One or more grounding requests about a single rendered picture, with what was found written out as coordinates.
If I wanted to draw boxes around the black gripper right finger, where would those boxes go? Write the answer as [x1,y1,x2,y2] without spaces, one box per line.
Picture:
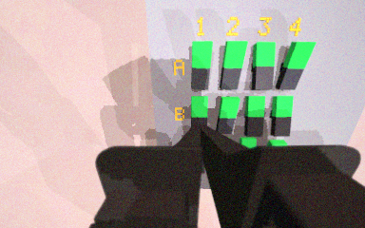
[199,124,361,228]

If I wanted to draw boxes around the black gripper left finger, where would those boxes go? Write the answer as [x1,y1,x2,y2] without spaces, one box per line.
[95,124,203,227]

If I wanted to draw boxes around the light grey switch panel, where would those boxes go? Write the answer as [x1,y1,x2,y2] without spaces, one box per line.
[145,0,365,148]

